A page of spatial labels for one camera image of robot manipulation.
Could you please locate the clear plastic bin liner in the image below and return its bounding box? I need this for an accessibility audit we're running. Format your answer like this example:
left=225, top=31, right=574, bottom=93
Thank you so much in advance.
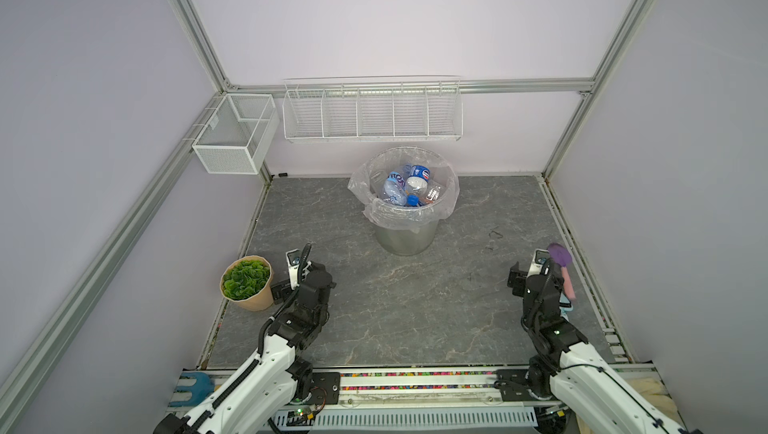
left=348, top=146, right=460, bottom=230

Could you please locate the aluminium frame enclosure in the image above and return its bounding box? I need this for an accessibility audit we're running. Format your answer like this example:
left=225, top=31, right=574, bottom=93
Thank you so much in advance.
left=1, top=0, right=633, bottom=433

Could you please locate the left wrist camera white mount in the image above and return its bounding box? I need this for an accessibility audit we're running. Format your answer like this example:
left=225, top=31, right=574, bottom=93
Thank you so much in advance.
left=285, top=249, right=301, bottom=290

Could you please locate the beige cloth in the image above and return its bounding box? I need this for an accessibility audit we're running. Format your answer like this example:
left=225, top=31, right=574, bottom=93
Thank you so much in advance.
left=627, top=377, right=683, bottom=425

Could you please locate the teal garden trowel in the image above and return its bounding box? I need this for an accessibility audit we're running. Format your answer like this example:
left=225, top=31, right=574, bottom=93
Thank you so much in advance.
left=559, top=294, right=573, bottom=318

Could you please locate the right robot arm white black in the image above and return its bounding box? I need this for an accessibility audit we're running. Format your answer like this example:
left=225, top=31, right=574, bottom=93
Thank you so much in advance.
left=507, top=258, right=688, bottom=433

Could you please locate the small bottle dark blue cap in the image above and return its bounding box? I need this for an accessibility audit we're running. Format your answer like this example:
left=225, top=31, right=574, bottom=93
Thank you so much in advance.
left=405, top=165, right=431, bottom=207

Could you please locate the white mesh wall basket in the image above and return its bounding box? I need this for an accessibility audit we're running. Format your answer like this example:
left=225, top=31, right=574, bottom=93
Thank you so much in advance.
left=192, top=94, right=279, bottom=175

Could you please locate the white wire wall shelf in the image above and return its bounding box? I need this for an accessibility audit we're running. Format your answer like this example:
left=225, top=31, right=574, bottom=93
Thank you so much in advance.
left=282, top=76, right=464, bottom=143

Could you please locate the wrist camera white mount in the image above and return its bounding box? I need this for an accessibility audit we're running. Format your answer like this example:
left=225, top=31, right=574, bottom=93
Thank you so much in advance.
left=285, top=249, right=301, bottom=290
left=528, top=249, right=551, bottom=276

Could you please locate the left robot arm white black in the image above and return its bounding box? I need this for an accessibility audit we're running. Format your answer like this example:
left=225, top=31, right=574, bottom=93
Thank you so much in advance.
left=154, top=243, right=336, bottom=433

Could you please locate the black rail with coloured strip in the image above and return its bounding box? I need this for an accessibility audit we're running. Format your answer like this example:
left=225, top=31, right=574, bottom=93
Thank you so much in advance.
left=215, top=365, right=601, bottom=405

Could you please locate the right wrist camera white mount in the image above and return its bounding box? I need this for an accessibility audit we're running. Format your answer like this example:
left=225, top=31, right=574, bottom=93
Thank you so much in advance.
left=528, top=249, right=551, bottom=276

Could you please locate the green plant in beige pot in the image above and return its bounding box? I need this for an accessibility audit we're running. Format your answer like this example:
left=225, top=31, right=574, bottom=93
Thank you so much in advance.
left=220, top=256, right=274, bottom=312

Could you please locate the clear bottle colourful label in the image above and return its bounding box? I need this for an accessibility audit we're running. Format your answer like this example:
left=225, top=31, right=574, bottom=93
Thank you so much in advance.
left=381, top=171, right=407, bottom=207

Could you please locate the grey mesh waste bin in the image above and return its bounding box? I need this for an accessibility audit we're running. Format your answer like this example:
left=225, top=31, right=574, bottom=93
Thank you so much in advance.
left=364, top=147, right=458, bottom=257

